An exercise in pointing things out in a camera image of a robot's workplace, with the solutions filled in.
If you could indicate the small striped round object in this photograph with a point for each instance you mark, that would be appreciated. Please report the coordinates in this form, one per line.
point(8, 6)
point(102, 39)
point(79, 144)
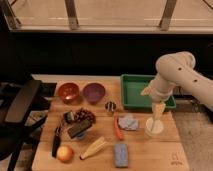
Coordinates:
point(110, 106)

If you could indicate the white round container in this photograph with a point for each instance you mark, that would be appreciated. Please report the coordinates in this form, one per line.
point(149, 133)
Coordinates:
point(153, 127)

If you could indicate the small dark cup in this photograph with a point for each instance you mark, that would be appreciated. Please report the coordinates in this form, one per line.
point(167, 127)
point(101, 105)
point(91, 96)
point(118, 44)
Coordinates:
point(68, 117)

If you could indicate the orange carrot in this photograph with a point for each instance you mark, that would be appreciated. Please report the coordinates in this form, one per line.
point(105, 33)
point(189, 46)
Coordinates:
point(118, 132)

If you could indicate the black office chair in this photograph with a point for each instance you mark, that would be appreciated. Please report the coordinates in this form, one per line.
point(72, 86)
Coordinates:
point(13, 130)

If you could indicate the black handled knife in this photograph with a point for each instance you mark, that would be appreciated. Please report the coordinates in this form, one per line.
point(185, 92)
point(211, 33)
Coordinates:
point(56, 141)

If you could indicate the blue sponge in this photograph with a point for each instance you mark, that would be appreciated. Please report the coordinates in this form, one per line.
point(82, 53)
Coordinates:
point(121, 155)

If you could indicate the dark grapes bunch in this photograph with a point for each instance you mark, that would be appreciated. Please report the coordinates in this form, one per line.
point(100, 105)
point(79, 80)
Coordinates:
point(83, 114)

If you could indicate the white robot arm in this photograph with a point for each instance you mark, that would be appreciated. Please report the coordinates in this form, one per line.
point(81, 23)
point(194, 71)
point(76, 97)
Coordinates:
point(177, 69)

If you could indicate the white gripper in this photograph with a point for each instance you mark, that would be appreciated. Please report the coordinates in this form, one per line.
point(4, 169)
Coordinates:
point(160, 91)

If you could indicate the yellow corn cob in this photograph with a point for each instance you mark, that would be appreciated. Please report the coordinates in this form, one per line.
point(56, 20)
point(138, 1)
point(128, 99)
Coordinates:
point(95, 147)

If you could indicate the green plastic tray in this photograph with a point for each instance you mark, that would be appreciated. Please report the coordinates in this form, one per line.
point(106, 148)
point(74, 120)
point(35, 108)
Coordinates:
point(131, 87)

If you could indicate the red bowl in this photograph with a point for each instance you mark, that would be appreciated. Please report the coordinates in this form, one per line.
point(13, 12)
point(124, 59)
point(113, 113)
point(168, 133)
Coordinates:
point(68, 92)

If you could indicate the purple bowl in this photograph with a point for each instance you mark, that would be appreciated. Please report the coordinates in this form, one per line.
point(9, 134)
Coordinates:
point(94, 92)

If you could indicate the yellow onion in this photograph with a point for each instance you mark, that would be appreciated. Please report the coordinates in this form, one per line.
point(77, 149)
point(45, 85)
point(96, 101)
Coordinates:
point(64, 153)

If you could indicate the light blue towel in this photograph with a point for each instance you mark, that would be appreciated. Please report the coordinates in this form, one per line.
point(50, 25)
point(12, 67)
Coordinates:
point(128, 123)

